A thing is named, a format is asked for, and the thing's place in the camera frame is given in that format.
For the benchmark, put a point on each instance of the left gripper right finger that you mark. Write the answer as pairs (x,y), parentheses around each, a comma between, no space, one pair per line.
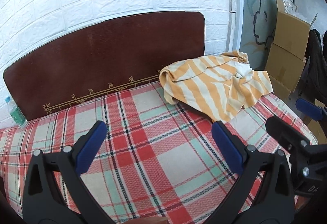
(263,192)

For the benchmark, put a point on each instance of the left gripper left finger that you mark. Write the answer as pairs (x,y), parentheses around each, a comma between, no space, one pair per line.
(43,201)

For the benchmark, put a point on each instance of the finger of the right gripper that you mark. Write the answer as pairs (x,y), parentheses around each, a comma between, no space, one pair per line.
(317,113)
(286,136)

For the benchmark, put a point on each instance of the orange white striped shirt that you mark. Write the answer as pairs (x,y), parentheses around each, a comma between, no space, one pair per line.
(217,86)

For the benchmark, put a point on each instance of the lower cardboard box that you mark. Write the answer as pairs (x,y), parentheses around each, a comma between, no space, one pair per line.
(284,71)

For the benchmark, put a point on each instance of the cardboard box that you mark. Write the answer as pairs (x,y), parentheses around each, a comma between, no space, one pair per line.
(284,71)
(292,31)

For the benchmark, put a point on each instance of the green label water bottle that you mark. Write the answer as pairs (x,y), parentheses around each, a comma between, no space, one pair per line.
(15,112)

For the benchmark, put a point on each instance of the upper cardboard box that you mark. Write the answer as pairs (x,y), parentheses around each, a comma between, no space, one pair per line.
(292,31)

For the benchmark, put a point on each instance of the red plaid bed sheet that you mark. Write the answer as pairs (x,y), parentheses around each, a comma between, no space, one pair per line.
(157,159)

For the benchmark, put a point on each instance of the dark brown headboard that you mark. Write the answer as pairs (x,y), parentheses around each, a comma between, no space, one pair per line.
(113,55)

